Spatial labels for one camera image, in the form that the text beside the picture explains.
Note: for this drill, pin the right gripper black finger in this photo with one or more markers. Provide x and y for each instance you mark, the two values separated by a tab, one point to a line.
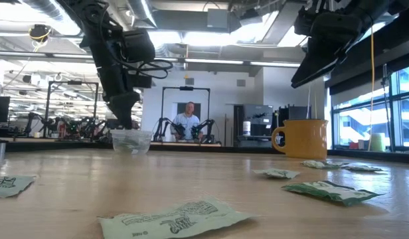
319	63

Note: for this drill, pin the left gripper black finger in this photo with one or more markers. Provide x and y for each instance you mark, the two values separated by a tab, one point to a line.
125	109

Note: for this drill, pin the green white truvia packet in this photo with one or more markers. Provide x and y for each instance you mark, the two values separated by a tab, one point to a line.
277	173
362	168
320	164
330	192

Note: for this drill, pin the light green stevia packet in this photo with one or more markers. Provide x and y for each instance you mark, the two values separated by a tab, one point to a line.
8	186
178	219

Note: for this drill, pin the black background robot arm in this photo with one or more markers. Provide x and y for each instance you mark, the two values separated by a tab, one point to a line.
71	127
179	129
29	123
196	130

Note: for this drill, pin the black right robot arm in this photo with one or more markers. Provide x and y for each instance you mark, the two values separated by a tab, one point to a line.
380	8

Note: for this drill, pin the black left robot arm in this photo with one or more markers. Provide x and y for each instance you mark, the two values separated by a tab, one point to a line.
91	26

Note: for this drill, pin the clear plastic container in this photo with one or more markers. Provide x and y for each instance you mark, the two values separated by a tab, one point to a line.
131	142

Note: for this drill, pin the fluorescent tube light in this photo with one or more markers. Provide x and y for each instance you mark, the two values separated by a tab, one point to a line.
213	61
274	64
171	59

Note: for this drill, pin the black window header beam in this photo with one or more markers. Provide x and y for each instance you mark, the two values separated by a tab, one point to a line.
374	66

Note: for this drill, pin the black equipment box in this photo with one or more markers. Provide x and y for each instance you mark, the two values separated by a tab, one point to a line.
297	113

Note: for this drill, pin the person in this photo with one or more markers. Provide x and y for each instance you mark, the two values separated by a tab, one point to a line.
188	123

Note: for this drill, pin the background wooden station table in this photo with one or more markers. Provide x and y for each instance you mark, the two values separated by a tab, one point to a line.
184	144

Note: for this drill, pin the yellow ceramic mug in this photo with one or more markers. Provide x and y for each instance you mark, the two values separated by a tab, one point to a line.
304	139

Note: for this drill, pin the black equipment cabinet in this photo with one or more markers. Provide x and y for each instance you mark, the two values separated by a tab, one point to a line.
257	113

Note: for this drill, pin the white canister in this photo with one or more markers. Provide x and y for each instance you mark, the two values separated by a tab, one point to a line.
246	128

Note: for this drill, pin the pale green roll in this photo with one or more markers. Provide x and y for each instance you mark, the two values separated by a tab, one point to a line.
377	142

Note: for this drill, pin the grey ceiling ventilation box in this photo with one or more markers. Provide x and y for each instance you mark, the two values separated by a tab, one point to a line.
217	18

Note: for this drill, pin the black computer monitor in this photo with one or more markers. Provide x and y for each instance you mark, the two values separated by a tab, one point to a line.
0	109

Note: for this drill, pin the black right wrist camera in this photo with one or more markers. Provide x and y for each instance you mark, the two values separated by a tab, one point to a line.
305	21

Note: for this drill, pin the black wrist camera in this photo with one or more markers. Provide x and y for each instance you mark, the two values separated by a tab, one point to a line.
305	21
138	46

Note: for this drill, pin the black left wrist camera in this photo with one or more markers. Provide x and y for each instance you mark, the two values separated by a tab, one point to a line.
138	46

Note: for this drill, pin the black background gantry frame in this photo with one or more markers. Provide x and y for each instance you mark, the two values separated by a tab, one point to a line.
186	88
71	82

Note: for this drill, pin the silver sheet metal duct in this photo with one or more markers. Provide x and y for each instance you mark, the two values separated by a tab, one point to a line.
284	26

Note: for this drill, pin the grey wall vent grille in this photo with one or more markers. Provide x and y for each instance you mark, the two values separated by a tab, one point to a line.
189	81
241	83

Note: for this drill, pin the black table border rail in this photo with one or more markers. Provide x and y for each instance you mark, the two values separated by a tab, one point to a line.
58	146

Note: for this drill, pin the black window frame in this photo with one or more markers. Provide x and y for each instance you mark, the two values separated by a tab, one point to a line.
392	116

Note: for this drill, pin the silver metal post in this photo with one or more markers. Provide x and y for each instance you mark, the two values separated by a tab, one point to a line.
1	152

